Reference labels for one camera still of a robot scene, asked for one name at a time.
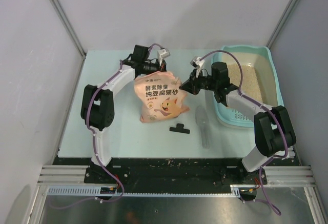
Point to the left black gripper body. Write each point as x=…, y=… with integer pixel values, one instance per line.
x=149, y=68

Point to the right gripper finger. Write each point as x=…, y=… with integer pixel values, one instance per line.
x=192, y=91
x=186, y=86

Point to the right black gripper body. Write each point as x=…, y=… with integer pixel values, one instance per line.
x=204, y=82

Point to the clear plastic scoop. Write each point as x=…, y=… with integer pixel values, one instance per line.
x=202, y=121

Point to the orange cat litter bag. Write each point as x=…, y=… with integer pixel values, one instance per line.
x=161, y=96

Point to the black bag clip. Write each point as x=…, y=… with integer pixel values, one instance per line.
x=179, y=128

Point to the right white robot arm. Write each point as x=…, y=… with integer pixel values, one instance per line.
x=272, y=125

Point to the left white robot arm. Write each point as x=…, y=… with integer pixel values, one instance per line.
x=97, y=109

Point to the tan cat litter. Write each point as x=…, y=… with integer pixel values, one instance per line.
x=250, y=84

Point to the teal litter box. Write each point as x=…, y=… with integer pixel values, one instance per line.
x=260, y=58

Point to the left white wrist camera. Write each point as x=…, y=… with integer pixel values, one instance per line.
x=162, y=54

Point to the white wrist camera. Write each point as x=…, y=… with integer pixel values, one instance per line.
x=197, y=62
x=162, y=54

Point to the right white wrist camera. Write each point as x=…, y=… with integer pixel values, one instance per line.
x=197, y=62

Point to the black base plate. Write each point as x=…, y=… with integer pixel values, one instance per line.
x=128, y=170

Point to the left aluminium corner post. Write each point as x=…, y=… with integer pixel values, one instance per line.
x=58, y=8

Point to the aluminium corner post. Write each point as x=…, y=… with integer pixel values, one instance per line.
x=58, y=8
x=287, y=13

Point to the aluminium frame rail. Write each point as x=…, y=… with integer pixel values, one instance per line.
x=283, y=194

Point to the right aluminium corner post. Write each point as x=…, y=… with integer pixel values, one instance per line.
x=287, y=13

